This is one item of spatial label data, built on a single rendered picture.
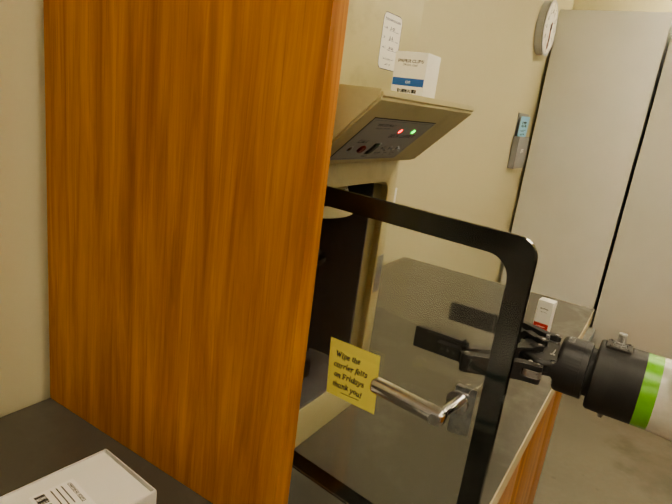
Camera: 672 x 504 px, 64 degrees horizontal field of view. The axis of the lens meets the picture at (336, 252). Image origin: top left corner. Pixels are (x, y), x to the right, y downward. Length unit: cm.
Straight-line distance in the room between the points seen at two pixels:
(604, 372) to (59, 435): 79
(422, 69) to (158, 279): 46
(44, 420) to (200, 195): 50
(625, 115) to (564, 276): 104
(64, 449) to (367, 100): 67
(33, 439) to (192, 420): 28
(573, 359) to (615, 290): 303
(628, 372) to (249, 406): 46
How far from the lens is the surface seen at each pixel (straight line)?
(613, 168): 368
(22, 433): 100
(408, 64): 81
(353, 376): 68
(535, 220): 377
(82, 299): 92
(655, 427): 76
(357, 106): 64
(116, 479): 82
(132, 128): 77
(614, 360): 75
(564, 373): 75
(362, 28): 80
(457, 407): 60
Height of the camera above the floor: 149
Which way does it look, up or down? 15 degrees down
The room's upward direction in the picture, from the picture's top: 7 degrees clockwise
